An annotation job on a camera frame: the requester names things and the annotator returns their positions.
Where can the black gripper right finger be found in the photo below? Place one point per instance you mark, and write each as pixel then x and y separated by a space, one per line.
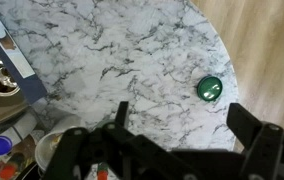
pixel 245 126

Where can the clear round plastic tub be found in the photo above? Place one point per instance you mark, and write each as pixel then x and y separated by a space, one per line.
pixel 48 150

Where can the blue cardboard shoe box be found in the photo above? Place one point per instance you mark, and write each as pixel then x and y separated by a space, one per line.
pixel 18 66

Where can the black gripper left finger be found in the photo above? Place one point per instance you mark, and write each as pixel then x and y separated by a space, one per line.
pixel 122 114

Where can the clear storage container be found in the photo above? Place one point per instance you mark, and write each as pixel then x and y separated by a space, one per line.
pixel 25 126

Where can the orange red round lid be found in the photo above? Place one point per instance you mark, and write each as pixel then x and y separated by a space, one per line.
pixel 7 171

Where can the round green lid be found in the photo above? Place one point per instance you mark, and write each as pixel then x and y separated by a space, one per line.
pixel 209 88

